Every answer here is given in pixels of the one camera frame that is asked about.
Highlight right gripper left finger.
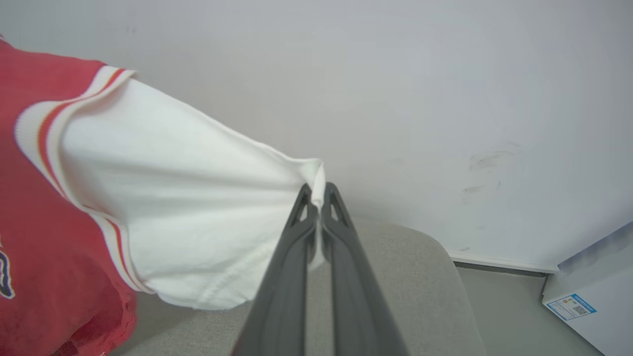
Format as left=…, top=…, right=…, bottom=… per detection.
left=231, top=184, right=318, bottom=356

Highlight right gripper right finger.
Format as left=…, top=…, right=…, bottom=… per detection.
left=321, top=182, right=408, bottom=356

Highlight red and white shirt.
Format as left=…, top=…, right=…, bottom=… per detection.
left=0, top=35, right=327, bottom=356

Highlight grey fabric sofa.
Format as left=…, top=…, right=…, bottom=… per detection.
left=109, top=218, right=488, bottom=356

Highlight blue and white label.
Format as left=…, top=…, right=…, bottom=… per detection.
left=545, top=294, right=597, bottom=321

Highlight white appliance box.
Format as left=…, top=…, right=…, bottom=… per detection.
left=542, top=221, right=633, bottom=356

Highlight white wall baseboard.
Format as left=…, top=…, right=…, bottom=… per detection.
left=448, top=251, right=559, bottom=273

